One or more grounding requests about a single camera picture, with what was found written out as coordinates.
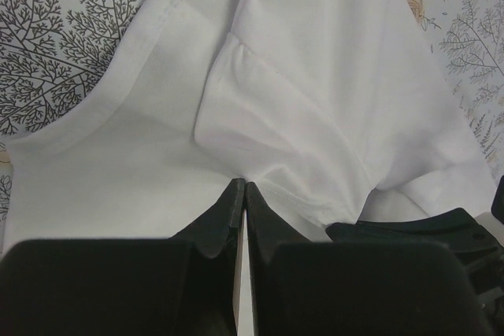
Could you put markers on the floral table mat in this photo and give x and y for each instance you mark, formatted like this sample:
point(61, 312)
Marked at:
point(47, 45)

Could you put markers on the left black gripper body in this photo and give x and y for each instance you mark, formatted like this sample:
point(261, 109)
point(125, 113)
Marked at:
point(477, 249)

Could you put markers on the white t shirt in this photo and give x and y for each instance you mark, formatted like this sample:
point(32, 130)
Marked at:
point(256, 96)

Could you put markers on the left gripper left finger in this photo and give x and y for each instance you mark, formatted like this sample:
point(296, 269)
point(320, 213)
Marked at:
point(183, 285)

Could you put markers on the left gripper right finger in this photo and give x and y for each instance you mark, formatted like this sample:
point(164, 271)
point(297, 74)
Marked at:
point(356, 287)

